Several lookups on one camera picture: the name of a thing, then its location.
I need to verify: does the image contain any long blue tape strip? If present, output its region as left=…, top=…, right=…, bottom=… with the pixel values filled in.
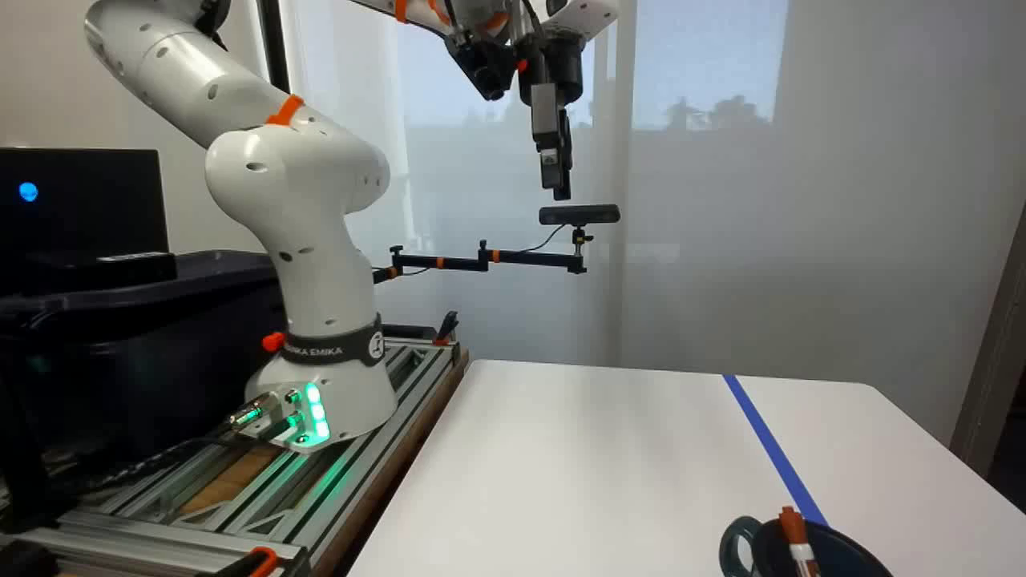
left=722, top=373, right=834, bottom=529

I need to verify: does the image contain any grey braided cable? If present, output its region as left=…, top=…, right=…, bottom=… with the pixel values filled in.
left=96, top=416, right=267, bottom=489

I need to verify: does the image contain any black bar camera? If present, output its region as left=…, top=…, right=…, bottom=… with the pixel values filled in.
left=535, top=201, right=623, bottom=228

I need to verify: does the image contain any black storage bin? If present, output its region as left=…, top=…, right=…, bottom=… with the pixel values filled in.
left=0, top=250, right=291, bottom=477

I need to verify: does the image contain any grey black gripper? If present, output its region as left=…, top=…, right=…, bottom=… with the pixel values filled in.
left=521, top=47, right=586, bottom=206

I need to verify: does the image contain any black orange clamp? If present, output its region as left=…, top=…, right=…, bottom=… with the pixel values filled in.
left=431, top=307, right=465, bottom=349
left=241, top=541, right=315, bottom=577

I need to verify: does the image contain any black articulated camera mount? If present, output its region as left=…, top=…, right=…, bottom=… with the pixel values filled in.
left=370, top=221, right=592, bottom=287

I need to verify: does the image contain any black vertical pole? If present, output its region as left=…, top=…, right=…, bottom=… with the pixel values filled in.
left=255, top=0, right=296, bottom=97

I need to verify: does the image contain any aluminium profile base frame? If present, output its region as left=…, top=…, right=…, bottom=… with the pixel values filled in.
left=48, top=332, right=468, bottom=577

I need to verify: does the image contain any black monitor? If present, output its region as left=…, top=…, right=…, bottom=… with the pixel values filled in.
left=0, top=144, right=174, bottom=265

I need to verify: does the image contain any red marker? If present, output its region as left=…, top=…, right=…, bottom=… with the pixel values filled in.
left=775, top=502, right=823, bottom=577

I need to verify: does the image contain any black round bowl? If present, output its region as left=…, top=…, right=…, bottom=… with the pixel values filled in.
left=716, top=513, right=897, bottom=577

